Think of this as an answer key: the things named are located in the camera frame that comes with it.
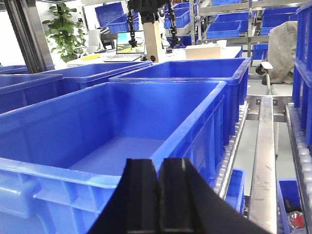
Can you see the steel divider rail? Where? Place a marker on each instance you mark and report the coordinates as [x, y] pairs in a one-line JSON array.
[[263, 201]]

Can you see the green potted plant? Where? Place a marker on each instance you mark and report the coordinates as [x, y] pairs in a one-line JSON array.
[[65, 35]]

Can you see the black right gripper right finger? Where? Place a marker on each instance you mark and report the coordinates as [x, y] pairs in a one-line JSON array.
[[188, 205]]

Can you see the wooden post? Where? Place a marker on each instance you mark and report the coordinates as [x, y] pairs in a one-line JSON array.
[[153, 41]]

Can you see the white roller track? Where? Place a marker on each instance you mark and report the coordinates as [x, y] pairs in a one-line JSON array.
[[224, 174]]

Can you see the right stacked blue bins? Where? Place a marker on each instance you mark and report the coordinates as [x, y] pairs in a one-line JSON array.
[[302, 84]]

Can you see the chair with grey jacket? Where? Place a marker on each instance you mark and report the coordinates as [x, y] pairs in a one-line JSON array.
[[278, 66]]

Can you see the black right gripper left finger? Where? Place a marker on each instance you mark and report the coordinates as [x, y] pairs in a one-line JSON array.
[[133, 207]]

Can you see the blue plastic bin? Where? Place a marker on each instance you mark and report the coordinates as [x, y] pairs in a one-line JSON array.
[[61, 159]]

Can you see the open laptop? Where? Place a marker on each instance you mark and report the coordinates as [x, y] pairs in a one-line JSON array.
[[125, 52]]

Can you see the blue bin far left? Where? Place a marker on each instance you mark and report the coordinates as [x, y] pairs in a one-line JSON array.
[[21, 90]]

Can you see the blue bin behind front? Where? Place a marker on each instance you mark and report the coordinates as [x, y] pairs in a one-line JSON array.
[[233, 71]]

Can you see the small lower blue bin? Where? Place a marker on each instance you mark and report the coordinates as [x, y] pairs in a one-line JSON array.
[[291, 218]]

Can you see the cardboard box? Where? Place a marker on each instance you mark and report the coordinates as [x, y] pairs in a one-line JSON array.
[[203, 52]]

